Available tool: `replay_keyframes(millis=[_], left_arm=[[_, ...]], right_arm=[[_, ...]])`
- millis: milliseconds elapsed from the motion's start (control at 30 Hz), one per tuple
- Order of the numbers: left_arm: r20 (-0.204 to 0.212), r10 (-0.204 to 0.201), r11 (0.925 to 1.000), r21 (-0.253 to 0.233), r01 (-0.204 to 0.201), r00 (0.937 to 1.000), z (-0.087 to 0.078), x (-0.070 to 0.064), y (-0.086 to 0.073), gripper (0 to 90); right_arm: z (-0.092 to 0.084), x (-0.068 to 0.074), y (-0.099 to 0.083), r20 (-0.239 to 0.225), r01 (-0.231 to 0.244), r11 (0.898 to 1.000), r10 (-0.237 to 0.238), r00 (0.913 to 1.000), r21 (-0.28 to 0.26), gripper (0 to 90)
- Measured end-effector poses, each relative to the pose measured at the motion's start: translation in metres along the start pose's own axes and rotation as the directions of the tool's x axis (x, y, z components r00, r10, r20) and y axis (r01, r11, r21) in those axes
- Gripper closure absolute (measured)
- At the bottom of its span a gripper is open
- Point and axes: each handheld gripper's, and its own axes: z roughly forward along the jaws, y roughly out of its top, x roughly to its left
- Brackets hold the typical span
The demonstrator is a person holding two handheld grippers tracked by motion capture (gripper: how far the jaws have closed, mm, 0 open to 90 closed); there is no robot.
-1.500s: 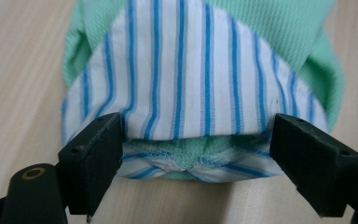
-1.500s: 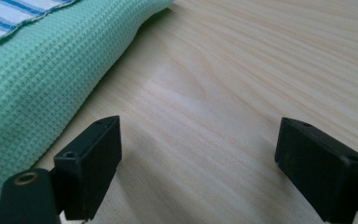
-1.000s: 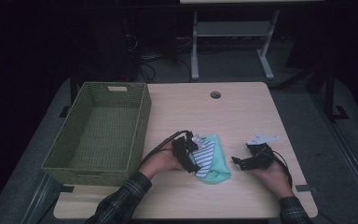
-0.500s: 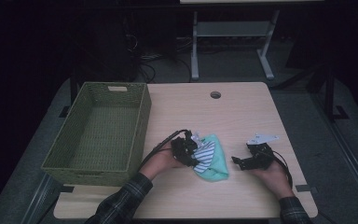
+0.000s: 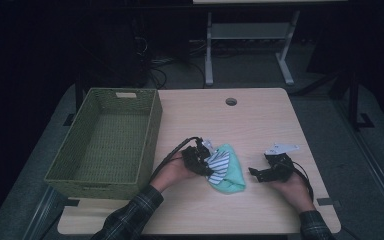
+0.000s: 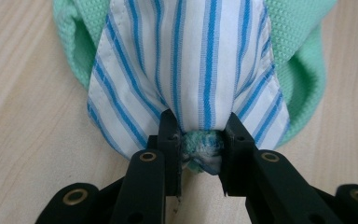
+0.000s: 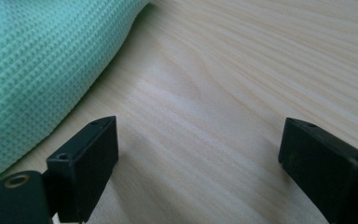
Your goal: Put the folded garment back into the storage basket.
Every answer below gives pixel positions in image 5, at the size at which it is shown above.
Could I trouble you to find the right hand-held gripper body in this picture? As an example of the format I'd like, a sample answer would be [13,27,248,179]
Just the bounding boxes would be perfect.
[264,143,300,184]

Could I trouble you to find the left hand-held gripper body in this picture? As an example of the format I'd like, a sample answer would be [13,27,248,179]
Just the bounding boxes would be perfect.
[181,137,216,175]

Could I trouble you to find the mint green striped garment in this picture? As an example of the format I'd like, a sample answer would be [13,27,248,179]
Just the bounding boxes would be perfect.
[204,143,247,195]

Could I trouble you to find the green woven basket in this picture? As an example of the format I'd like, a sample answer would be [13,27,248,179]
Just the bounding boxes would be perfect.
[43,87,164,201]

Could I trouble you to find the person's left hand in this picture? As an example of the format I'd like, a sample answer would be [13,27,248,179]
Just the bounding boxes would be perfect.
[149,151,198,194]

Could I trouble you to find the person's right hand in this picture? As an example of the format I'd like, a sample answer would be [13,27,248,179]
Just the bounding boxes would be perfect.
[268,172,316,214]

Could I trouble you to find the grey tape strip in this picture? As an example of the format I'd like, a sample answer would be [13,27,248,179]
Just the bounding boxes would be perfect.
[316,197,342,208]

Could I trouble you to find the black metal stand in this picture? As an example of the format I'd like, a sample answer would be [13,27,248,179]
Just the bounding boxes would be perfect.
[62,76,85,127]
[344,63,375,131]

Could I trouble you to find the left hand-held gripper black cable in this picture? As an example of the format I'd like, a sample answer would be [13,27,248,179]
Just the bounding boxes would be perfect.
[149,136,203,183]

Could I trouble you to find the hand-held gripper black cable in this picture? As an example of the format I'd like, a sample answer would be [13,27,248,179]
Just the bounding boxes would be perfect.
[149,136,203,183]
[291,161,315,201]

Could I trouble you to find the right hand-held gripper black cable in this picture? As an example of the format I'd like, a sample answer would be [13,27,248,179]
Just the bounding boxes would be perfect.
[291,161,315,201]

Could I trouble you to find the tangle of floor cables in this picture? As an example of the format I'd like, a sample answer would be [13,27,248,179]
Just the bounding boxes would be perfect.
[139,36,208,89]

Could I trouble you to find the metal floor rail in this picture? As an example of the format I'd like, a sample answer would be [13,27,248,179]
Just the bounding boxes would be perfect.
[333,99,384,231]
[21,186,68,240]

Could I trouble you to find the grey metal table frame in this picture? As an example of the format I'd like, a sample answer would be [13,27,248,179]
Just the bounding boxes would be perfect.
[204,10,301,87]

